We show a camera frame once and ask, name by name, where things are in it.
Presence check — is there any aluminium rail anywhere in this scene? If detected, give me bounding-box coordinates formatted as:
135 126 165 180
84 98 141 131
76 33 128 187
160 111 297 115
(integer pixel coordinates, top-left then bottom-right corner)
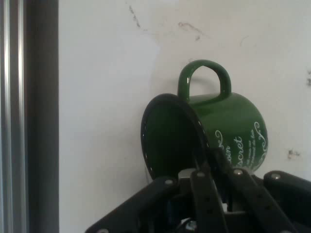
0 0 27 233

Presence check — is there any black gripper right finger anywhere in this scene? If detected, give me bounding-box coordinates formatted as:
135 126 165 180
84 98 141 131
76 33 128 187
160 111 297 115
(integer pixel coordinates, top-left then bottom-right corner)
210 148 311 233

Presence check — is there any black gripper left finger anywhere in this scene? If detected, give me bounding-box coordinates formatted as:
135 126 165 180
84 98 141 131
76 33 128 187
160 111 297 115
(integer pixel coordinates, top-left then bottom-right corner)
85 147 229 233

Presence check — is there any green mug with white script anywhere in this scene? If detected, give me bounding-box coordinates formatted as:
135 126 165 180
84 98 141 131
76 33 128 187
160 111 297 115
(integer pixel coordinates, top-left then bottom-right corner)
140 59 269 182

